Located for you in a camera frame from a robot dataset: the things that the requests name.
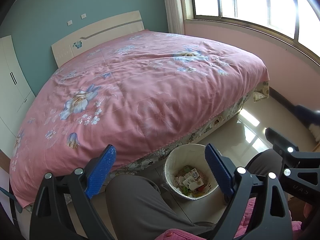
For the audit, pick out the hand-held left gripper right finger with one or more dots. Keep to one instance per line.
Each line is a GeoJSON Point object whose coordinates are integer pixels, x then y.
{"type": "Point", "coordinates": [220, 171]}

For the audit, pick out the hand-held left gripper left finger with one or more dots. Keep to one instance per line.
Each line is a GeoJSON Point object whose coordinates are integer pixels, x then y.
{"type": "Point", "coordinates": [101, 172]}

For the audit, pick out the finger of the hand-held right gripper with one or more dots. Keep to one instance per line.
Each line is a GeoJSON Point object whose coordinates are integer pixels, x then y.
{"type": "Point", "coordinates": [277, 140]}

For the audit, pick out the small white printed box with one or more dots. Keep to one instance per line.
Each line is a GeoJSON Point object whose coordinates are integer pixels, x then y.
{"type": "Point", "coordinates": [191, 183]}

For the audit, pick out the green cube box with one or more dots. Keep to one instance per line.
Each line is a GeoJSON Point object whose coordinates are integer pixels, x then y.
{"type": "Point", "coordinates": [186, 168]}

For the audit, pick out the white round waste bin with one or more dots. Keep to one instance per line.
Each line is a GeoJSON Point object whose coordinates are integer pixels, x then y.
{"type": "Point", "coordinates": [180, 157]}

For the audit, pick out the person's right hand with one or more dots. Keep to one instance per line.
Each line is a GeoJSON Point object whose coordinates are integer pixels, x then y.
{"type": "Point", "coordinates": [307, 207]}

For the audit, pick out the person's right leg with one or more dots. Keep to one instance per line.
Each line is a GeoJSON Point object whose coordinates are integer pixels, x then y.
{"type": "Point", "coordinates": [265, 162]}

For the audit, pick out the dark blue broom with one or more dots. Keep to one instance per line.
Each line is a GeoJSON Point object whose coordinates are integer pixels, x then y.
{"type": "Point", "coordinates": [307, 115]}

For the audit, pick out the beige floral bed sheet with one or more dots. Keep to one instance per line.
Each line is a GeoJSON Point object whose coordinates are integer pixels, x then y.
{"type": "Point", "coordinates": [215, 123]}

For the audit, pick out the clear plastic bin liner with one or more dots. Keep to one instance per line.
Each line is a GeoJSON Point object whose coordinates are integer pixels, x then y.
{"type": "Point", "coordinates": [165, 177]}

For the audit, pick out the pink jacket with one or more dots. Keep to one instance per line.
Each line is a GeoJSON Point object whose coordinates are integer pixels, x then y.
{"type": "Point", "coordinates": [175, 235]}

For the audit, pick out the bed with pink floral cover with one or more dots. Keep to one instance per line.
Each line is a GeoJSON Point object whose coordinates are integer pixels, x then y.
{"type": "Point", "coordinates": [150, 92]}

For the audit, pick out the blue rod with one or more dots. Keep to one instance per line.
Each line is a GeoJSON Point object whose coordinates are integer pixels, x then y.
{"type": "Point", "coordinates": [7, 192]}

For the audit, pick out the white wardrobe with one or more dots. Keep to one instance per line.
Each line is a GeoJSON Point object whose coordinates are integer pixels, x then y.
{"type": "Point", "coordinates": [10, 75]}

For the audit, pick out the cream bed headboard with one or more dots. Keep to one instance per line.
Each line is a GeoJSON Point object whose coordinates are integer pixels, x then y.
{"type": "Point", "coordinates": [97, 35]}

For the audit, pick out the cream curtain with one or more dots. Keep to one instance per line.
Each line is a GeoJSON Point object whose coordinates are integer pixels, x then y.
{"type": "Point", "coordinates": [173, 5]}

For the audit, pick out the window with metal frame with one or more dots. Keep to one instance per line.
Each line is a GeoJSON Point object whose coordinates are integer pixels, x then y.
{"type": "Point", "coordinates": [245, 0]}

